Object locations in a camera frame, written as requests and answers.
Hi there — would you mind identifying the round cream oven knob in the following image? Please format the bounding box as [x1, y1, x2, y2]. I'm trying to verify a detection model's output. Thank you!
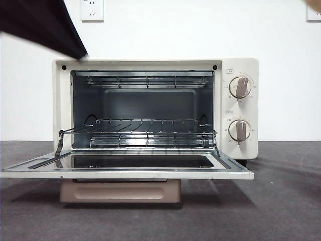
[229, 119, 251, 142]
[229, 76, 253, 99]

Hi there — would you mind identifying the metal wire oven rack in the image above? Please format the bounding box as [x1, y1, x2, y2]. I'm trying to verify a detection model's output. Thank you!
[59, 118, 218, 135]

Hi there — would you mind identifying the cream Toshiba toaster oven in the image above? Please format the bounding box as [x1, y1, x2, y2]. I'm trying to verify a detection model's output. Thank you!
[52, 58, 259, 167]

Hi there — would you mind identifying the glass oven door with handle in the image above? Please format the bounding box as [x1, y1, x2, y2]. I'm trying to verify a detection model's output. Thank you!
[0, 150, 254, 204]

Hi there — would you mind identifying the white wall socket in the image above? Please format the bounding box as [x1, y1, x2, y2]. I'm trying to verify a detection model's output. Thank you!
[80, 0, 104, 22]
[306, 0, 321, 22]

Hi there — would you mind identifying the golden bread loaf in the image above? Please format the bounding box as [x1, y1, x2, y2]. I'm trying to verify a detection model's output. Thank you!
[306, 0, 321, 11]

